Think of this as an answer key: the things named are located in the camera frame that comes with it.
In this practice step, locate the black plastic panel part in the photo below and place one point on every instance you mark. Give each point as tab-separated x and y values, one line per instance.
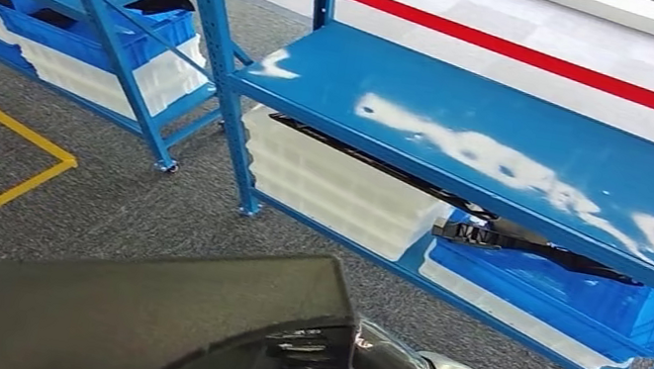
112	313

